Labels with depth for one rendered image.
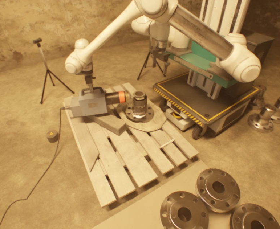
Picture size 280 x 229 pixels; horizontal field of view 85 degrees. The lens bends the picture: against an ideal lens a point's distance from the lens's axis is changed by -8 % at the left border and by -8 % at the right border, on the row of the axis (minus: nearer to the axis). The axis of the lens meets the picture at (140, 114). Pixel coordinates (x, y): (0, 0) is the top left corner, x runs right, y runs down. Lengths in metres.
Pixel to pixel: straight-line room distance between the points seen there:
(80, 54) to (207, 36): 0.69
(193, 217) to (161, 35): 1.12
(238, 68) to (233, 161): 0.88
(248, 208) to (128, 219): 0.72
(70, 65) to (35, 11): 2.38
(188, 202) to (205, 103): 0.87
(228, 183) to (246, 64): 0.69
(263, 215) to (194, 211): 0.39
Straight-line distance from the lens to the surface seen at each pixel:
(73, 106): 1.39
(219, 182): 1.15
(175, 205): 1.02
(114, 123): 1.40
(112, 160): 1.27
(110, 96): 1.37
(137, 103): 1.41
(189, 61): 1.42
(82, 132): 1.48
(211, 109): 1.50
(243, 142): 1.82
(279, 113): 2.28
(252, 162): 1.71
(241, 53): 1.02
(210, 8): 1.52
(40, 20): 3.36
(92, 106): 1.38
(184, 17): 0.89
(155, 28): 1.22
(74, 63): 1.02
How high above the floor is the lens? 1.20
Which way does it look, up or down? 42 degrees down
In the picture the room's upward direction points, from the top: straight up
